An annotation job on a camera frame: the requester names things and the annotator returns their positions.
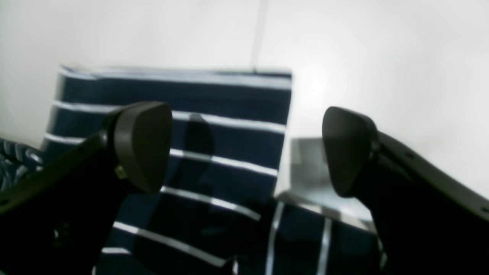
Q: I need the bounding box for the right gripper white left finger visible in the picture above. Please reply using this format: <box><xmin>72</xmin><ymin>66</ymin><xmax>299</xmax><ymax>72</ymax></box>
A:
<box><xmin>1</xmin><ymin>101</ymin><xmax>173</xmax><ymax>275</ymax></box>

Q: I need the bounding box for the navy white striped t-shirt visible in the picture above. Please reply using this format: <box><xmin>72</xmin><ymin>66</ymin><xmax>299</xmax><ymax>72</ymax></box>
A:
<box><xmin>0</xmin><ymin>65</ymin><xmax>388</xmax><ymax>275</ymax></box>

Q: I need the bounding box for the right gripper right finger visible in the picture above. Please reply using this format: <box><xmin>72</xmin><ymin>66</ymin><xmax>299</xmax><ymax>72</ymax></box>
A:
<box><xmin>322</xmin><ymin>107</ymin><xmax>489</xmax><ymax>275</ymax></box>

